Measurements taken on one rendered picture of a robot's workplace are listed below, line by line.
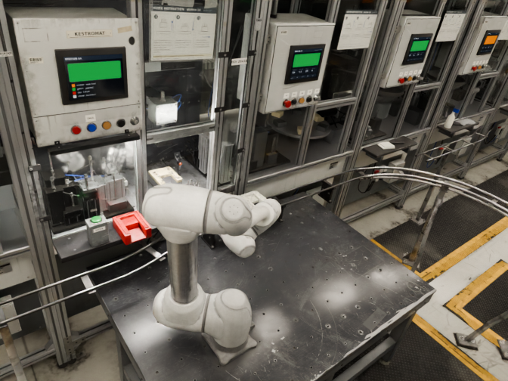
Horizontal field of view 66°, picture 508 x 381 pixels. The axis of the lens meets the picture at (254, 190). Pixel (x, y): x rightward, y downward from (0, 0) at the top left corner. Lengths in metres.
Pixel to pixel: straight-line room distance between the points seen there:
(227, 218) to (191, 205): 0.11
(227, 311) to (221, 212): 0.58
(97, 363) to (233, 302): 1.22
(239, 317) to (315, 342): 0.44
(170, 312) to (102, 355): 1.09
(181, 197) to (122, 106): 0.70
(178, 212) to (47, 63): 0.76
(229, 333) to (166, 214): 0.67
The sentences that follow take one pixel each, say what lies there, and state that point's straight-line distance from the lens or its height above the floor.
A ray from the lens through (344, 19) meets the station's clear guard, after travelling 2.43.
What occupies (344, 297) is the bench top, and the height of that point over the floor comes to 0.68.
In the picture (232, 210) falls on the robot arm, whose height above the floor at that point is 1.51.
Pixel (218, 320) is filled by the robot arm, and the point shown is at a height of 0.89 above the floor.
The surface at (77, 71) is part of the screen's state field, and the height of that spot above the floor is 1.66.
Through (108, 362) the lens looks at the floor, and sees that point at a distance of 2.60.
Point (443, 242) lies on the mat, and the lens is 4.03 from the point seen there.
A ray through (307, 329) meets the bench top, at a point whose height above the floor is 0.68.
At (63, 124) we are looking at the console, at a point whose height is 1.45.
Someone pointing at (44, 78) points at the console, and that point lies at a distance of 1.62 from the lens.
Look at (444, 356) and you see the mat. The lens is 3.04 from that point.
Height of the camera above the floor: 2.15
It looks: 33 degrees down
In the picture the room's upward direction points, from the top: 9 degrees clockwise
